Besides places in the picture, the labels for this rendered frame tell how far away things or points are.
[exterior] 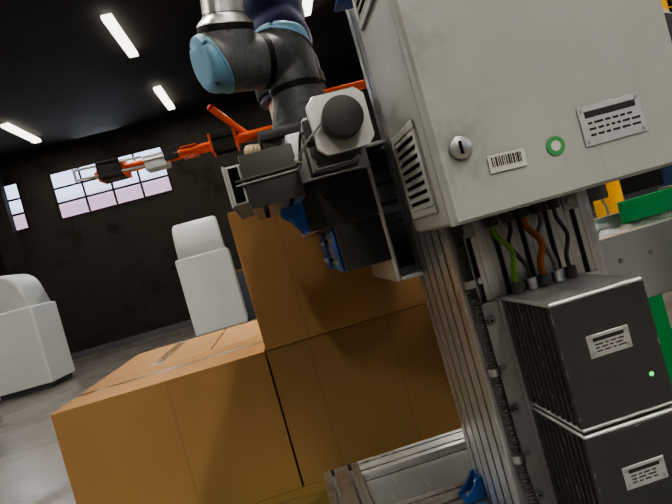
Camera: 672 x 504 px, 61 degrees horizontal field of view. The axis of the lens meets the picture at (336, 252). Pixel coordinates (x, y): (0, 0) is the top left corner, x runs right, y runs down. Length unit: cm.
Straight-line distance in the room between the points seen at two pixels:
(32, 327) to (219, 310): 228
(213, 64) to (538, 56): 65
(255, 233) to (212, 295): 628
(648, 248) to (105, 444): 158
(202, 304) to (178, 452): 623
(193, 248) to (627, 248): 673
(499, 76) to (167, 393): 125
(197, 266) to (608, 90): 729
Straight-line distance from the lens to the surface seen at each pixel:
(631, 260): 175
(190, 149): 183
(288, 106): 124
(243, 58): 121
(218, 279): 785
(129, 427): 172
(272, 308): 160
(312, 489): 173
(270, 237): 160
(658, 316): 180
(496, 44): 77
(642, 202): 246
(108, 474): 177
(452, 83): 73
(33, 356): 805
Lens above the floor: 78
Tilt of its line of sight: 1 degrees down
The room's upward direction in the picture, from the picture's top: 16 degrees counter-clockwise
